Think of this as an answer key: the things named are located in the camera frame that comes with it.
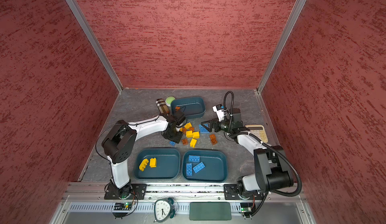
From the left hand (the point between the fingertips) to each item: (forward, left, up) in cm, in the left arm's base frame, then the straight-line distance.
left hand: (174, 141), depth 91 cm
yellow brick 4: (+4, -13, +2) cm, 14 cm away
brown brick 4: (+8, -5, +1) cm, 10 cm away
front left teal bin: (-14, +2, -2) cm, 15 cm away
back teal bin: (+28, -10, -1) cm, 30 cm away
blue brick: (-15, -15, +1) cm, 22 cm away
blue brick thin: (-10, -12, 0) cm, 16 cm away
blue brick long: (-16, -10, -1) cm, 19 cm away
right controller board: (-33, -38, -1) cm, 51 cm away
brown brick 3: (0, -6, -1) cm, 6 cm away
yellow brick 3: (+4, -9, +2) cm, 10 cm away
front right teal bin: (-15, -25, -2) cm, 30 cm away
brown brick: (+25, +1, +1) cm, 25 cm away
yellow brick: (-14, +15, +2) cm, 21 cm away
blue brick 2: (-4, 0, +6) cm, 7 cm away
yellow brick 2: (-13, +11, +1) cm, 17 cm away
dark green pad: (-35, -21, 0) cm, 40 cm away
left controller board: (-33, +22, -2) cm, 40 cm away
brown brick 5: (+9, -10, 0) cm, 14 cm away
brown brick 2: (+2, -25, 0) cm, 25 cm away
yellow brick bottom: (-1, -12, +1) cm, 12 cm away
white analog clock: (-35, +1, +4) cm, 35 cm away
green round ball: (+32, +8, +2) cm, 33 cm away
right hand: (+5, -19, +12) cm, 23 cm away
